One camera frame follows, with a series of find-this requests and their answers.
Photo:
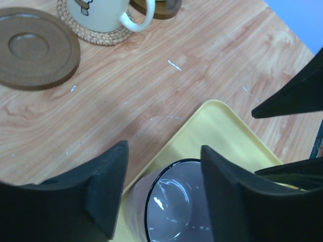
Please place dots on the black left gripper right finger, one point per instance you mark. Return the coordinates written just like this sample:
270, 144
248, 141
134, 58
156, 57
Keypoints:
245, 207

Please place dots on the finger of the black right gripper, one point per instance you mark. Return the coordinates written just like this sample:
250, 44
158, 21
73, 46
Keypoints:
306, 174
302, 94

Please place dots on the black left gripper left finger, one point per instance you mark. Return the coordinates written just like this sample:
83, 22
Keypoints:
81, 204

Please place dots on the purple glass mug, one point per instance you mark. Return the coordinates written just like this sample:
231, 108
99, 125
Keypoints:
170, 204

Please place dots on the brown ceramic coaster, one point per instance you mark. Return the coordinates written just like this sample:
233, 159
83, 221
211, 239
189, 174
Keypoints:
38, 50
165, 9

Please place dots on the woven rattan coaster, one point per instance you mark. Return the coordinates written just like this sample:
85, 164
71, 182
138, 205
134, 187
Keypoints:
97, 38

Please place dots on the cream ceramic mug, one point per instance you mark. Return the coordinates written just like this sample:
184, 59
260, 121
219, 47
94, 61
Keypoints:
108, 15

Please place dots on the yellow glass mug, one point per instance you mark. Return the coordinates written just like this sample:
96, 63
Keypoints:
292, 187

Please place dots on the yellow plastic tray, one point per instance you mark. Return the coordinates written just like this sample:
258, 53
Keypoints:
213, 124

